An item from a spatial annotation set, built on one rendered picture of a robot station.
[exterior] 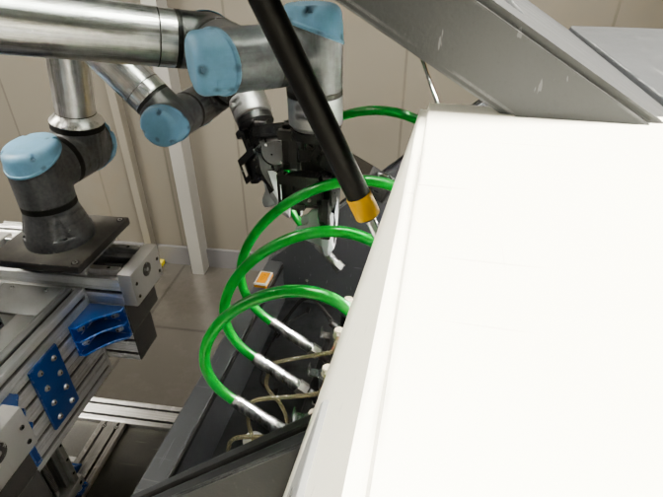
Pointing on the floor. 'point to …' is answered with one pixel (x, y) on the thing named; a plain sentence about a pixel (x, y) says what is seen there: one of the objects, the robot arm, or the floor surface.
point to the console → (505, 319)
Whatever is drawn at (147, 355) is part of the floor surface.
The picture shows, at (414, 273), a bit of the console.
